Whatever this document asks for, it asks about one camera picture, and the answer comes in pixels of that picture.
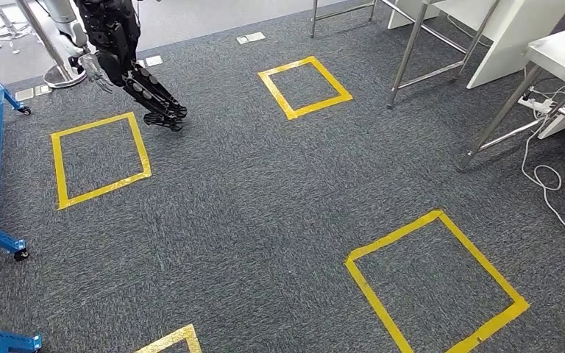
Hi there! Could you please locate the grey hand of humanoid robot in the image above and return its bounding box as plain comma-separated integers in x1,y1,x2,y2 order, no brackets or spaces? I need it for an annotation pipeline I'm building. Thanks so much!
77,51,117,95

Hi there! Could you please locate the black and white humanoid robot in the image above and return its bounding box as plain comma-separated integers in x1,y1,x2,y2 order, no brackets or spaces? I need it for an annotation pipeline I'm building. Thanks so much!
38,0,189,133

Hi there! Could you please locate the chrome stanchion with round base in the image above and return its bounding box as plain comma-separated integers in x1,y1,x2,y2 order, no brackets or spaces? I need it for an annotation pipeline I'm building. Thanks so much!
15,0,88,90

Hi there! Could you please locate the chrome stool base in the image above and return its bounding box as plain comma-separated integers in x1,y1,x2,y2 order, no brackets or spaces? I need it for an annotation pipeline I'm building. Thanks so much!
0,0,34,55

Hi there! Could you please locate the yellow floor tape square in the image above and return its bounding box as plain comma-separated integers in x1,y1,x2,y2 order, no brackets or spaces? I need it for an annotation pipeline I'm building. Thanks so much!
257,55,354,122
132,324,204,353
344,209,531,353
50,112,153,211

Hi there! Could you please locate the white panel cabinet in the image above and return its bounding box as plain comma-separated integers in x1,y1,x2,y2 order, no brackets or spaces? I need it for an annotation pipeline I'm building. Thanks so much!
387,0,565,90

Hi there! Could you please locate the white power strip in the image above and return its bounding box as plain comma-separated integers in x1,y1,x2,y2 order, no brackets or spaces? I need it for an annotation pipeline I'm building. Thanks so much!
517,95,558,116

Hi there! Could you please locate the white floor cable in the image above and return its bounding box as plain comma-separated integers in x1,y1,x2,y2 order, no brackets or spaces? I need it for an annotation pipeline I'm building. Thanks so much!
520,83,565,249

